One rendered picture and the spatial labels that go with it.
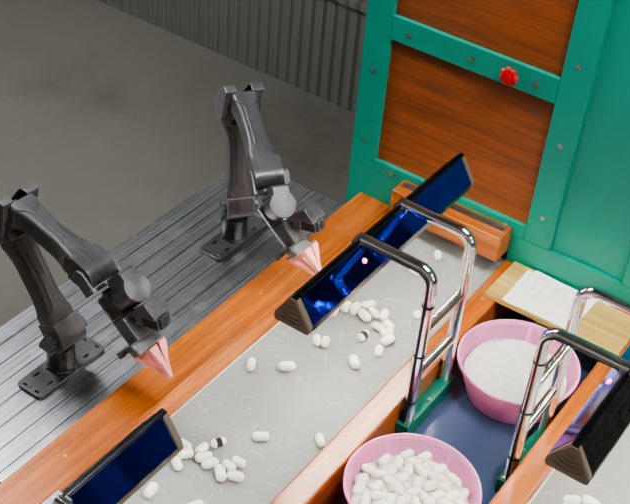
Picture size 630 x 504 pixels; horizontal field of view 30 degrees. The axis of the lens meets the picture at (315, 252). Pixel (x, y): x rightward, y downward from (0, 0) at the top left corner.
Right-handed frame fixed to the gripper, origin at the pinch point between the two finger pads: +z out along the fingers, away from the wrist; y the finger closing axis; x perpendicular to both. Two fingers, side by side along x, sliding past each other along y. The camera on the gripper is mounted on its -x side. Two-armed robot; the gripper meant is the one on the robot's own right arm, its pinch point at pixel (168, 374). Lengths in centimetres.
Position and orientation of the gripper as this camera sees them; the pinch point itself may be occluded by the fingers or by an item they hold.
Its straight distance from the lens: 233.6
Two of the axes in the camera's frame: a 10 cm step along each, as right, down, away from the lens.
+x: -5.8, 3.3, 7.4
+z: 5.8, 8.1, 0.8
